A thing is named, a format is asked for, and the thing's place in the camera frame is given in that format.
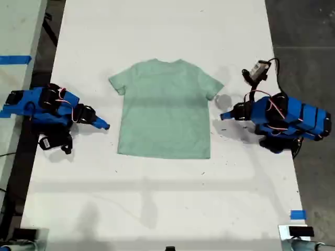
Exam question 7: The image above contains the pale green T-shirt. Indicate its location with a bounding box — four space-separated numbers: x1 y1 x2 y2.
108 59 225 160

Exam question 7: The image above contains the long blue tape strip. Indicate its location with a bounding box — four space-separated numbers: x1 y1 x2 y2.
0 55 32 65

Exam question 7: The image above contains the black diagonal strut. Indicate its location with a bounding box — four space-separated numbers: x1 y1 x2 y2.
43 12 59 47

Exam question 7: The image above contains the pale side table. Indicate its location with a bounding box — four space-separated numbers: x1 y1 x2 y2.
0 0 49 210

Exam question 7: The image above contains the small white box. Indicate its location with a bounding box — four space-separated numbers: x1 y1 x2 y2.
277 224 315 243

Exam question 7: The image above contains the grey metal plate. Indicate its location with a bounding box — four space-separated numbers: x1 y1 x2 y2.
20 227 50 251

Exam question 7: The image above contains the flat black device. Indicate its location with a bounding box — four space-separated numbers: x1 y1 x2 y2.
288 226 315 237

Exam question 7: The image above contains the small black box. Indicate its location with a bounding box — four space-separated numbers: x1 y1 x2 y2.
12 229 39 240

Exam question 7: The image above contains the grey clamp cylinder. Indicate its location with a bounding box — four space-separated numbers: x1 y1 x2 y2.
0 242 37 251
292 238 327 251

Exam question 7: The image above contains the short black camera stalk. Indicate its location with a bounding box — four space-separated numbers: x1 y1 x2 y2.
248 78 260 103
52 122 73 155

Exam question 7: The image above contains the black camera box grey face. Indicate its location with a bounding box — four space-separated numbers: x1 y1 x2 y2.
242 60 272 84

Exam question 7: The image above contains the black camera box white label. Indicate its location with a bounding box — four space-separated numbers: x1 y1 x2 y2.
38 135 57 151

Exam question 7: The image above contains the thin black camera cable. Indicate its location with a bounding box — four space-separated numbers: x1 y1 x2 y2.
265 57 287 96

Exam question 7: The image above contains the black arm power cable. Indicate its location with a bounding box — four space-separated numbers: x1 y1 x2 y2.
292 128 306 160

